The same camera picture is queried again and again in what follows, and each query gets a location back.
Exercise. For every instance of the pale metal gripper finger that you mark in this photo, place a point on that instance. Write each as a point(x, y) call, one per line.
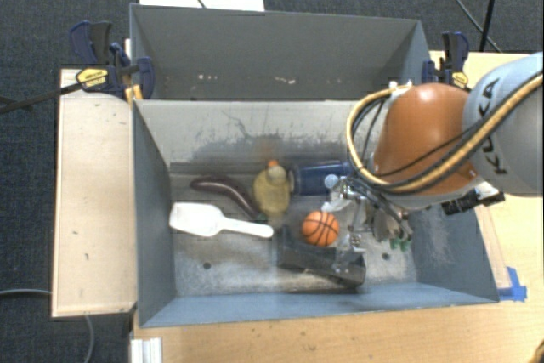
point(351, 240)
point(348, 261)

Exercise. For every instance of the orange toy basketball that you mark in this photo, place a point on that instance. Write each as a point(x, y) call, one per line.
point(320, 228)

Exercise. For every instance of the black flat box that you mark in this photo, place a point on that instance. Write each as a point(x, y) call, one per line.
point(306, 259)

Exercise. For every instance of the dark blue cup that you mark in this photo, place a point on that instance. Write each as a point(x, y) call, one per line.
point(316, 178)

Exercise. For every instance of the yellow bottle with orange cap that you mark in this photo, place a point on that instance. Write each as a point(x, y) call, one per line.
point(271, 193)

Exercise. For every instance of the grey metal bin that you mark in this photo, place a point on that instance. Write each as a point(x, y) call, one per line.
point(238, 259)

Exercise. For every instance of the dark brown curved tube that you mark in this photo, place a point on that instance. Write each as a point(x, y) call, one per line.
point(231, 191)

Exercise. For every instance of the white plastic scoop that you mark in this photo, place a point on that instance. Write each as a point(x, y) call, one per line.
point(200, 220)

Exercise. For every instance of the pale wood flat board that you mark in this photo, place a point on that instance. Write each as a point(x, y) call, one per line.
point(95, 200)

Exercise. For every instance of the black cylinder on white bracket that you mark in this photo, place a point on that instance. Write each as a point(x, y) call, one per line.
point(463, 203)

